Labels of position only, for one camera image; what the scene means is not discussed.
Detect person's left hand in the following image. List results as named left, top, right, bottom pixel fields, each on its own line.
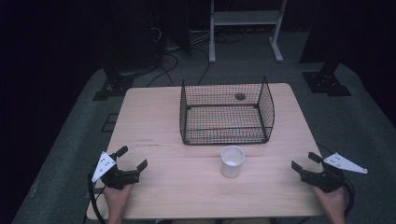
left=103, top=183, right=134, bottom=213

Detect white metal stand frame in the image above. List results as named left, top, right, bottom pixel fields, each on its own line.
left=208, top=0, right=288, bottom=64

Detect white cup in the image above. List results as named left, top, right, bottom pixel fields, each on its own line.
left=219, top=145, right=246, bottom=179

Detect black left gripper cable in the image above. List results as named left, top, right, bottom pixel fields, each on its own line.
left=82, top=162, right=107, bottom=224

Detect black wire mesh basket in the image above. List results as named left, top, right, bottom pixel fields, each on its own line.
left=179, top=75, right=276, bottom=147

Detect black floor cables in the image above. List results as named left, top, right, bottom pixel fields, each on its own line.
left=145, top=26, right=247, bottom=89

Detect black stand base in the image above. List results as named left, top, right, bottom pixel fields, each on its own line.
left=92, top=60, right=136, bottom=102
left=302, top=60, right=353, bottom=98

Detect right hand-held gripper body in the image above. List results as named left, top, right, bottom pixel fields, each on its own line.
left=300, top=152, right=369, bottom=194

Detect person's right hand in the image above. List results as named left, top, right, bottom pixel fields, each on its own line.
left=311, top=186, right=347, bottom=217

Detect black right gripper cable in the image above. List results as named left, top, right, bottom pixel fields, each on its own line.
left=317, top=143, right=357, bottom=218

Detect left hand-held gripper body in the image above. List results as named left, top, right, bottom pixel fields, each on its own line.
left=92, top=150, right=141, bottom=190

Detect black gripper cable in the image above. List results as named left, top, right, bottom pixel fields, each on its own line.
left=82, top=162, right=107, bottom=224
left=317, top=143, right=357, bottom=218

